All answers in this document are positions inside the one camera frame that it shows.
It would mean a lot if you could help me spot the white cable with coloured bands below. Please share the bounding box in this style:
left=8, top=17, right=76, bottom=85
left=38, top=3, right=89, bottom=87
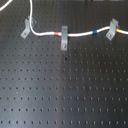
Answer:
left=28, top=0, right=128, bottom=37

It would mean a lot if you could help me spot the right grey cable clip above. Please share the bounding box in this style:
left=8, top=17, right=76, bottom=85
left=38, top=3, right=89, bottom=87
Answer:
left=106, top=19, right=119, bottom=40

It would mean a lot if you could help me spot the grey cable clip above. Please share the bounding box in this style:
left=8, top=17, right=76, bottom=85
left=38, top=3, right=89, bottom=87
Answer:
left=61, top=26, right=68, bottom=51
left=106, top=19, right=119, bottom=40
left=21, top=16, right=37, bottom=39

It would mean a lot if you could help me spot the middle grey cable clip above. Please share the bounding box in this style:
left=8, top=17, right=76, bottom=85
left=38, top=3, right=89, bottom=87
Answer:
left=61, top=26, right=68, bottom=51

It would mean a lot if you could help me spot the left grey cable clip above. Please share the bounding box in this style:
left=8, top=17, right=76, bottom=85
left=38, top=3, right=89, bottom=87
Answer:
left=21, top=16, right=37, bottom=39

